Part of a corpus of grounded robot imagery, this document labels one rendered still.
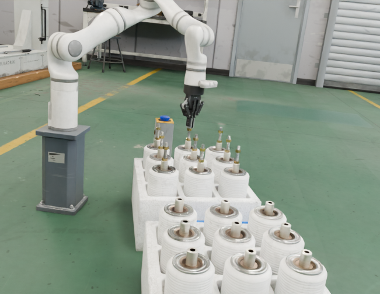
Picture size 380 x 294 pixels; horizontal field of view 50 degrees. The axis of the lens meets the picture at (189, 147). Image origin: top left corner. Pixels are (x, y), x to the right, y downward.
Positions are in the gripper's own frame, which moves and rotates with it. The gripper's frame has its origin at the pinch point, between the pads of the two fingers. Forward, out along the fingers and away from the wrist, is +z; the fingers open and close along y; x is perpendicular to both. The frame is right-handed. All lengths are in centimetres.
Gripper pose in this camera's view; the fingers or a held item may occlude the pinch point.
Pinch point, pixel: (190, 122)
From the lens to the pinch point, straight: 152.2
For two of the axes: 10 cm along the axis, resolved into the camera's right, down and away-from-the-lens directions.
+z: -1.0, 9.5, 2.9
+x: 8.2, 2.4, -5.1
